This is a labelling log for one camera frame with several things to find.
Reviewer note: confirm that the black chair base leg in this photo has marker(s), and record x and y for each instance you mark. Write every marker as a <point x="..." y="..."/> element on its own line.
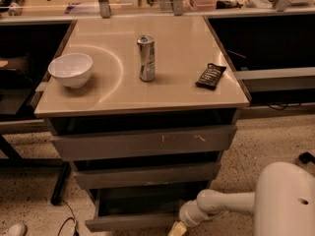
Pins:
<point x="306" y="157"/>

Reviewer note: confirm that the silver drink can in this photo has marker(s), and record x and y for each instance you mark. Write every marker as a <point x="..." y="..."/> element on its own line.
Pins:
<point x="146" y="45"/>

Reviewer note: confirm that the grey middle drawer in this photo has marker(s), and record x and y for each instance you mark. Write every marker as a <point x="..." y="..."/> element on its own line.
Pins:
<point x="147" y="176"/>

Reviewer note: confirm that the padded gripper body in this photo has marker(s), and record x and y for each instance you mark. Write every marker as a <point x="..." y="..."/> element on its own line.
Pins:
<point x="187" y="214"/>

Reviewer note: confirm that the grey drawer cabinet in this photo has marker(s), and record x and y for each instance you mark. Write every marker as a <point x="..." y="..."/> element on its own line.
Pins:
<point x="140" y="102"/>

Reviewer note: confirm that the grey drawer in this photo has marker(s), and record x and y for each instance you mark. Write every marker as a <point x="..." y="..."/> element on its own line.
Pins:
<point x="144" y="142"/>
<point x="147" y="176"/>
<point x="141" y="207"/>

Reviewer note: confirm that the grey bottom drawer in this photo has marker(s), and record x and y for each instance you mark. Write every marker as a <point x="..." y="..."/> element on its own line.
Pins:
<point x="141" y="207"/>

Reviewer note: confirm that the white shoe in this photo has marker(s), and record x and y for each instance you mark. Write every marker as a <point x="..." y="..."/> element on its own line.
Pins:
<point x="18" y="229"/>

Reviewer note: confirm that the white ceramic bowl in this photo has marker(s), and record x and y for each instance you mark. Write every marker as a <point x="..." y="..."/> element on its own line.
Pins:
<point x="71" y="70"/>

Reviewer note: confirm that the grey top drawer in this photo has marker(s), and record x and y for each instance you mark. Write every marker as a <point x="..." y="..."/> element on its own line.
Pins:
<point x="144" y="142"/>

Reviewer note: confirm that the black snack bar packet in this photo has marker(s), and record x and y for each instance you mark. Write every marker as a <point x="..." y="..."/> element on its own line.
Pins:
<point x="210" y="77"/>

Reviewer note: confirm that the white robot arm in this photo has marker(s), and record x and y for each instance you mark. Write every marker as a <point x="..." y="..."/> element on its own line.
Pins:
<point x="283" y="204"/>

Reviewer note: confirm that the black table leg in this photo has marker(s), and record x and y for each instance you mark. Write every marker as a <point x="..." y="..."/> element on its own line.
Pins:
<point x="60" y="184"/>

